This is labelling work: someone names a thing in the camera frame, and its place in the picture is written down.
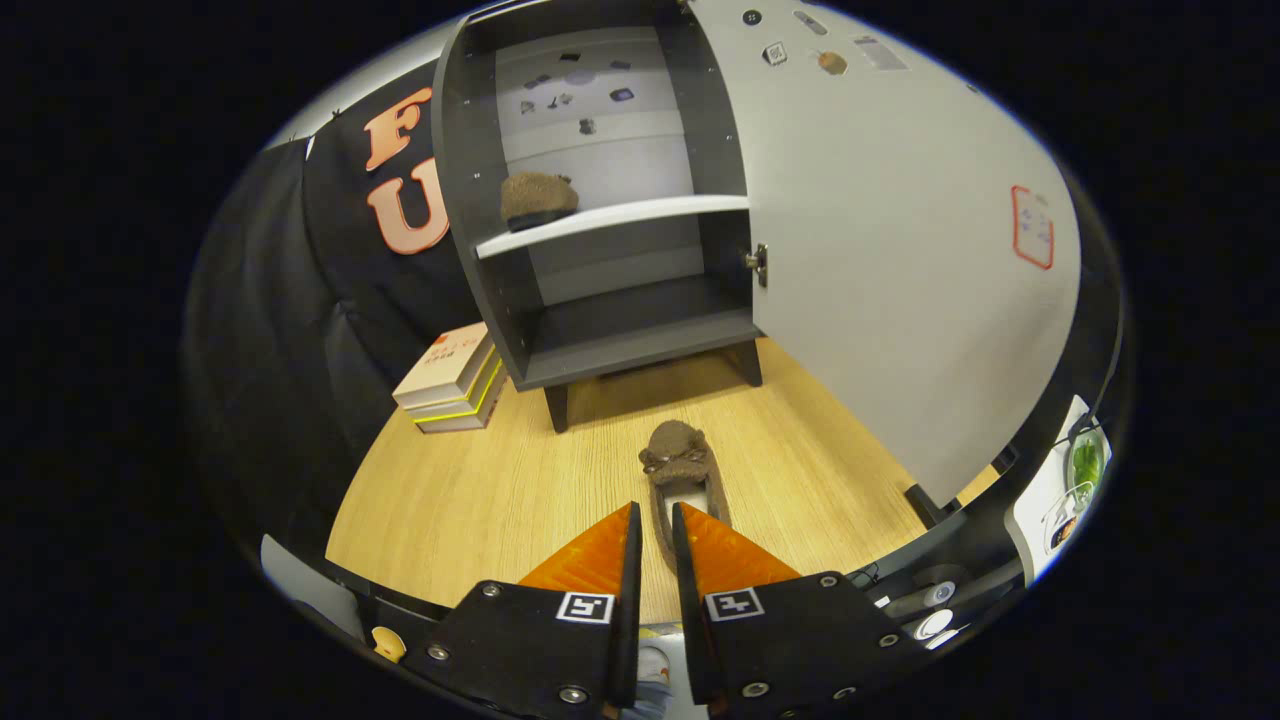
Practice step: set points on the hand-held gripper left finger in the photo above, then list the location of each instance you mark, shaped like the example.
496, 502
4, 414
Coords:
628, 620

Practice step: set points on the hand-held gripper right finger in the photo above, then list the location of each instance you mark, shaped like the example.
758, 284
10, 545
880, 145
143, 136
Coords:
690, 620

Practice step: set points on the brown fuzzy shoe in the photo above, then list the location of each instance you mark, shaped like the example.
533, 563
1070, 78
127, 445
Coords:
535, 195
675, 455

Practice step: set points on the dark grey shoe cabinet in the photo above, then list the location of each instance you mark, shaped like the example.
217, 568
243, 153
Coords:
640, 335

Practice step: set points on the light grey shoe cabinet door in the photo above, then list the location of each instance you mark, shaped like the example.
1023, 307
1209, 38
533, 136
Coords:
880, 250

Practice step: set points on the metal door hinge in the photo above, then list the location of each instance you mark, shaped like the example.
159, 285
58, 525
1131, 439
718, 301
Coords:
757, 265

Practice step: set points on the person's clothing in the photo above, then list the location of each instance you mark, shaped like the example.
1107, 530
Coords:
655, 665

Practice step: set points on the yellow round object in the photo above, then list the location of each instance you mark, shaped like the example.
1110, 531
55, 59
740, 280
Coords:
390, 645

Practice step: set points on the white round cap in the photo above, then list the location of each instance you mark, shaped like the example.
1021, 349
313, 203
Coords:
933, 624

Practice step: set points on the grey book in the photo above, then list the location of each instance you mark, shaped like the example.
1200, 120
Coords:
465, 420

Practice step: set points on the yellow-edged book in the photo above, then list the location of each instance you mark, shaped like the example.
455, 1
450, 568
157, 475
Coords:
470, 398

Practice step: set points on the grey metal tube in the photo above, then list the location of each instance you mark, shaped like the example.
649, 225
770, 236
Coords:
985, 585

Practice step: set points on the beige paperback book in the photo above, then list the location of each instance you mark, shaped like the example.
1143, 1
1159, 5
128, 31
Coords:
445, 365

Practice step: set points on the pale grey panel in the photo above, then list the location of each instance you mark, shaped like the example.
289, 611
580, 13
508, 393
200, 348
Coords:
305, 585

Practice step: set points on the green round object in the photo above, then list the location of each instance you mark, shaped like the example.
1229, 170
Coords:
1087, 465

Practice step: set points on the black backdrop cloth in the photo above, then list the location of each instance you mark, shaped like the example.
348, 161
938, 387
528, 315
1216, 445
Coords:
260, 350

